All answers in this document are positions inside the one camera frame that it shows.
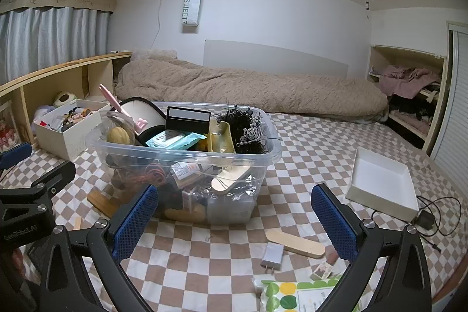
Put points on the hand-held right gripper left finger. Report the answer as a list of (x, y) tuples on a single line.
[(135, 220)]

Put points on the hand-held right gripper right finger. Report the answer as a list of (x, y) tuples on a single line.
[(334, 224)]

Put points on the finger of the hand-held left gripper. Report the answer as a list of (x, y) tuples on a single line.
[(16, 154), (55, 175)]

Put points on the bamboo board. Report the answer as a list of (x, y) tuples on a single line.
[(104, 202)]

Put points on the rounded wooden stick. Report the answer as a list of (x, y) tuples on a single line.
[(296, 243)]

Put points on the green dotted white packet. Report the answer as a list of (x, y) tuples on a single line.
[(281, 293)]

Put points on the clear plastic storage bin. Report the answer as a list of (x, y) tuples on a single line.
[(237, 202)]

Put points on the pink and white decoration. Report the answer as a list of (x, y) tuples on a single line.
[(7, 136)]

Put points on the white shoebox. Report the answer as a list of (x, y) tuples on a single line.
[(73, 142)]

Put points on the small printed card box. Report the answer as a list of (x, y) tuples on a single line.
[(323, 270)]

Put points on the yellow sponge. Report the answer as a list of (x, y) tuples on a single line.
[(184, 213)]

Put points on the small wood piece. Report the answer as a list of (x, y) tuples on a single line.
[(78, 222)]

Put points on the pile of small trinkets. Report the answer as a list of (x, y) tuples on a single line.
[(75, 114)]

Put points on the white long box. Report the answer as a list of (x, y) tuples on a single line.
[(384, 184)]

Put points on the white charger plug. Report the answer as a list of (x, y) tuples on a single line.
[(272, 256)]

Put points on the yellow ball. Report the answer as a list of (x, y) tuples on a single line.
[(119, 134)]

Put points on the teal wipes packet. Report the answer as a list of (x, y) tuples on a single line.
[(175, 140)]

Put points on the black power adapter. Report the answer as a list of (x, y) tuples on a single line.
[(426, 220)]

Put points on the brown white checkered bed sheet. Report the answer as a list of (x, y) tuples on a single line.
[(219, 261)]

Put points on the pink plastic tool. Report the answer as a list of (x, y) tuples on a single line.
[(109, 96)]

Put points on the wooden headboard shelf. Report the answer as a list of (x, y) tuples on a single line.
[(55, 65)]

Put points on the light wooden stick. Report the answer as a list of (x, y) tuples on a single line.
[(230, 176)]

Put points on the round white black-rimmed case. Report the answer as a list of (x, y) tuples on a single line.
[(142, 114)]

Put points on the black mirror box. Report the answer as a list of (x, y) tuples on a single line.
[(188, 118)]

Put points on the yellow-green plastic tray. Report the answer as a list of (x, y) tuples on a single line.
[(221, 138)]

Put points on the silver tiara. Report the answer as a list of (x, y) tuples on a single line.
[(250, 133)]

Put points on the pale blue curtain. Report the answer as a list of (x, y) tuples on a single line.
[(55, 34)]

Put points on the dark clothes pile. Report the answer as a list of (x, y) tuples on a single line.
[(409, 109)]

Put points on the black feather headpiece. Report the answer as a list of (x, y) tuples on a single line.
[(234, 120)]

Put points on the pink clothes pile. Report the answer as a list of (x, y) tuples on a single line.
[(406, 80)]

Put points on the beige plush pillow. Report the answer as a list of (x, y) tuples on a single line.
[(237, 85)]

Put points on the white slatted door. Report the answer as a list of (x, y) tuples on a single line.
[(453, 96)]

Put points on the cream wardrobe shelf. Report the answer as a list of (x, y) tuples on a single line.
[(402, 51)]

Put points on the white hanging paper bag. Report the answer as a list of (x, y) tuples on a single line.
[(192, 6)]

